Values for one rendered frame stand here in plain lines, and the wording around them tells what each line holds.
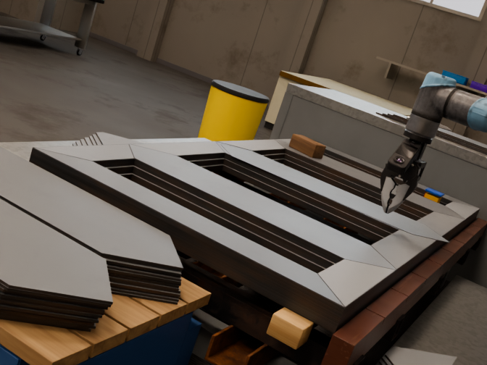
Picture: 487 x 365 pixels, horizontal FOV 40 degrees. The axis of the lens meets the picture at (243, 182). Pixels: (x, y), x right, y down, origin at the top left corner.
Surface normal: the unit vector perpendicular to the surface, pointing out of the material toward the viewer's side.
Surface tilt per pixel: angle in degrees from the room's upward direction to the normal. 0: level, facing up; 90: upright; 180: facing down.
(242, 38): 90
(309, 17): 90
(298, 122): 90
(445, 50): 90
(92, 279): 0
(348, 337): 0
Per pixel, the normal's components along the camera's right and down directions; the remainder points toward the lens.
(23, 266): 0.31, -0.92
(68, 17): 0.85, 0.38
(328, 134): -0.46, 0.07
